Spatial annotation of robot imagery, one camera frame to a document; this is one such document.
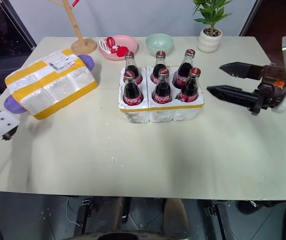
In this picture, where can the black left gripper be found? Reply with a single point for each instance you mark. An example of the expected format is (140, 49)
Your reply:
(9, 135)

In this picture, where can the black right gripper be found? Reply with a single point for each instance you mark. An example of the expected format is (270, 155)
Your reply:
(270, 92)

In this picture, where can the glass cola bottle red cap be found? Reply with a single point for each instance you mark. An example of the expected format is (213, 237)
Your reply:
(130, 67)
(162, 90)
(131, 92)
(159, 67)
(184, 71)
(191, 88)

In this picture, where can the white foam box yellow tape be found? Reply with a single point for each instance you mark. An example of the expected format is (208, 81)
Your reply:
(57, 90)

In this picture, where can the white foam crate yellow tape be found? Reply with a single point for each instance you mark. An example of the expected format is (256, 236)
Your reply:
(162, 113)

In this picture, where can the white ribbed plant pot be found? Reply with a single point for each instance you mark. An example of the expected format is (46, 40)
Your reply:
(209, 42)

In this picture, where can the dark window panel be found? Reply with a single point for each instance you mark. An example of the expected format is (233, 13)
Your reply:
(0, 32)
(273, 17)

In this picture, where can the green leafy plant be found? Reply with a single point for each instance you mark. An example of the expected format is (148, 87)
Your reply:
(211, 12)

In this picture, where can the pale green bowl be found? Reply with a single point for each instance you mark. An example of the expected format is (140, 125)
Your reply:
(159, 43)

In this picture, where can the purple plastic tray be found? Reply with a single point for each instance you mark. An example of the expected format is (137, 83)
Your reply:
(88, 61)

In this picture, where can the pink plate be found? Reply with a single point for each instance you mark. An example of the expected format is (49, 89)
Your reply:
(127, 41)

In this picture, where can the wooden tree stand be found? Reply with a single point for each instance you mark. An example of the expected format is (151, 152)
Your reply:
(78, 37)

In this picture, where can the red and white earphones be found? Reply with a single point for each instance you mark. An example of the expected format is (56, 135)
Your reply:
(120, 51)

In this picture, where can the black shoes under table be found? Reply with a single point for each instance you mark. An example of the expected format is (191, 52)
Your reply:
(255, 207)

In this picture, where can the red hanging item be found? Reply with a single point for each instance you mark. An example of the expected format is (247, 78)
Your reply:
(75, 3)

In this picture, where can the brown rounded shape under table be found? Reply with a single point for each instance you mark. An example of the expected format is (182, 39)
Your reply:
(175, 217)

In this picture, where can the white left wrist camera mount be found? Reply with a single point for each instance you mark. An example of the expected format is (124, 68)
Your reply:
(0, 125)

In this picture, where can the black table leg frame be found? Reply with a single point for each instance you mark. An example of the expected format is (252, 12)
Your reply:
(83, 215)
(220, 220)

